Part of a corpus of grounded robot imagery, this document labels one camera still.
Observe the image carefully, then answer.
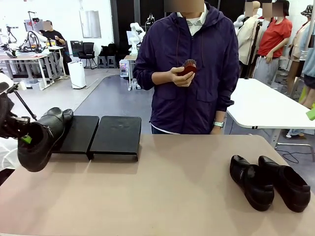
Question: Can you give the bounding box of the long white desk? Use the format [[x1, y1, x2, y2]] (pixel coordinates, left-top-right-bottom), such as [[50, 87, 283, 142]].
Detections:
[[0, 54, 50, 90]]

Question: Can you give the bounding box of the clear storage bin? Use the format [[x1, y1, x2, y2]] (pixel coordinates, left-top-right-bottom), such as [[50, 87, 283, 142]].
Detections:
[[21, 78, 44, 91]]

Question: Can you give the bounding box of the small background work table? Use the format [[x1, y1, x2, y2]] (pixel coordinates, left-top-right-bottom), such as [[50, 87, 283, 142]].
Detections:
[[124, 54, 138, 91]]

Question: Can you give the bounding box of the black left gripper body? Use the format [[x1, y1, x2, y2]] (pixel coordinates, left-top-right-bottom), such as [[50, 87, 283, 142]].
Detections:
[[0, 95, 19, 139]]

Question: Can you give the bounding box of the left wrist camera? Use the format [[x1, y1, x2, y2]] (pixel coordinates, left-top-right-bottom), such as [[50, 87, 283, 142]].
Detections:
[[0, 82, 20, 95]]

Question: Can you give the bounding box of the large white table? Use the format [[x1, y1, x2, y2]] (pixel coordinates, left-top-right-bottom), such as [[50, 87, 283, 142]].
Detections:
[[226, 78, 315, 149]]

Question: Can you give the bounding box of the seated person in black shirt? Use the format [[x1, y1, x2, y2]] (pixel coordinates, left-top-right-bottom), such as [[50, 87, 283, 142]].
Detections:
[[39, 21, 72, 76]]

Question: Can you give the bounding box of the black floor cable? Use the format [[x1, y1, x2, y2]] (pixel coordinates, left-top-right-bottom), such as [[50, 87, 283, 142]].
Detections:
[[280, 147, 315, 164]]

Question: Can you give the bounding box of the computer tower with lights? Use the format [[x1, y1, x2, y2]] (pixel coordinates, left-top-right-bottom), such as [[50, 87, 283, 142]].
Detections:
[[119, 59, 130, 78]]

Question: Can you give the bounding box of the background robot rig on desk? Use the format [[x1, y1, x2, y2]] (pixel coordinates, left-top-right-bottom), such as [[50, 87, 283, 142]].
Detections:
[[18, 11, 49, 54]]

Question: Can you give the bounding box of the black tripod by mannequins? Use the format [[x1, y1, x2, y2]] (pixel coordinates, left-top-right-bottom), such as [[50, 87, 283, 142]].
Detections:
[[246, 21, 263, 79]]

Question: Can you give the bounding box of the person in purple jacket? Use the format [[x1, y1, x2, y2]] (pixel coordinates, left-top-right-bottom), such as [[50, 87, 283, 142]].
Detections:
[[132, 2, 241, 135]]

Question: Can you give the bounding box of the mannequin in beige jacket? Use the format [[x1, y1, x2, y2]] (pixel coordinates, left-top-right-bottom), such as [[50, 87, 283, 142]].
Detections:
[[233, 1, 264, 66]]

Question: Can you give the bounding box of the black office chair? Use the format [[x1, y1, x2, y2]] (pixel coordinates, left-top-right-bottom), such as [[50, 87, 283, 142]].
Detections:
[[78, 42, 98, 69]]

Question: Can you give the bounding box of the person left forearm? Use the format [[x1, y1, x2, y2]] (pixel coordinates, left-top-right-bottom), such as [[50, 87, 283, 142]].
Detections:
[[213, 98, 234, 123]]

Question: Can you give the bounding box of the mannequin with bucket hat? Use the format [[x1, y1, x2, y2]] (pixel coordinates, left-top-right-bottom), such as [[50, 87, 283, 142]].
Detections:
[[286, 4, 315, 109]]

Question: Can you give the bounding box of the person right hand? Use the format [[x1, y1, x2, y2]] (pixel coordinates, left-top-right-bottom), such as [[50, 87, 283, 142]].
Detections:
[[170, 66, 195, 87]]

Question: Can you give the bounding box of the black slip-on loafer shoe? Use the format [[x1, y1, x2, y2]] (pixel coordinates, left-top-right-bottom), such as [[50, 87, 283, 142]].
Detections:
[[257, 155, 312, 213], [51, 108, 74, 152]]

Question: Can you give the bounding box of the grey wall panel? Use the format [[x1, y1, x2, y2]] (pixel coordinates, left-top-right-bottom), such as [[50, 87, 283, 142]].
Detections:
[[79, 10, 102, 39]]

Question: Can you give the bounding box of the person right forearm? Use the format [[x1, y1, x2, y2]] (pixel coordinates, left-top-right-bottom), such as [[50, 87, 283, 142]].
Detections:
[[134, 68, 173, 91]]

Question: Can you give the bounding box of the black flat panel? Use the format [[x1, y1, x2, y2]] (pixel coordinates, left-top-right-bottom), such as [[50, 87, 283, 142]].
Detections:
[[70, 40, 84, 59]]

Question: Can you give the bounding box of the black metal shoe stand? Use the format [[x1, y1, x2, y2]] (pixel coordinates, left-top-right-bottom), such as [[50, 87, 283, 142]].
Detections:
[[50, 115, 100, 160], [89, 115, 142, 162]]

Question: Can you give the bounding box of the black backpack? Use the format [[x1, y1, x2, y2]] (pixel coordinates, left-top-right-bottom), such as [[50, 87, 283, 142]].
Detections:
[[98, 42, 119, 57]]

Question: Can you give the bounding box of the red wooden shoe brush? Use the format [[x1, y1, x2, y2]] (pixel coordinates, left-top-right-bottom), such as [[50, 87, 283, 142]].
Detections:
[[177, 59, 197, 77]]

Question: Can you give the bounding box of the white air purifier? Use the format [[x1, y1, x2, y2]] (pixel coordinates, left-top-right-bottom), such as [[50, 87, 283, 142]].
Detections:
[[67, 61, 87, 89]]

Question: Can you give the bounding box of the black camera tripod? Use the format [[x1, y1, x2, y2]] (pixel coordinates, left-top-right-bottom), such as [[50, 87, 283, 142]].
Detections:
[[13, 89, 37, 121]]

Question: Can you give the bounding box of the white plastic sheet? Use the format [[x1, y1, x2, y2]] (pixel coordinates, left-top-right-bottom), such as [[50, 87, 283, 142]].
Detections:
[[0, 137, 23, 170]]

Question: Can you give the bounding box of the white desk by seated person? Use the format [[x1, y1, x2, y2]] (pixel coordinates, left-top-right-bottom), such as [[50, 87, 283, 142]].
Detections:
[[45, 45, 67, 77]]

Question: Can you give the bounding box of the black buckle strap shoe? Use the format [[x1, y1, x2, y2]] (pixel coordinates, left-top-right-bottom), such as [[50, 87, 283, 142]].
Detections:
[[229, 154, 275, 212], [17, 107, 66, 173]]

